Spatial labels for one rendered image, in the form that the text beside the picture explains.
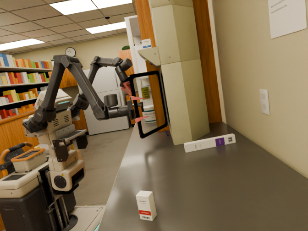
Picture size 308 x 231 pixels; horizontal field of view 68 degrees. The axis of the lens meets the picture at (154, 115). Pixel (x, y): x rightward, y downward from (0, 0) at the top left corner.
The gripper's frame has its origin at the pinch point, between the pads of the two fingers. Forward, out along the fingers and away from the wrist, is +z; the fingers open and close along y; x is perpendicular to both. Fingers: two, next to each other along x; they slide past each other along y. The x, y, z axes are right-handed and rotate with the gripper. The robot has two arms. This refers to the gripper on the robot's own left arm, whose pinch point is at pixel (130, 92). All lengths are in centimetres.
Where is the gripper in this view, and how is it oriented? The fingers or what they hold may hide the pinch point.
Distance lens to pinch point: 153.3
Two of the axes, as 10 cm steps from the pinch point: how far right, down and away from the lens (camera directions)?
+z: 4.4, 8.9, -1.2
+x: -8.3, 3.6, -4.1
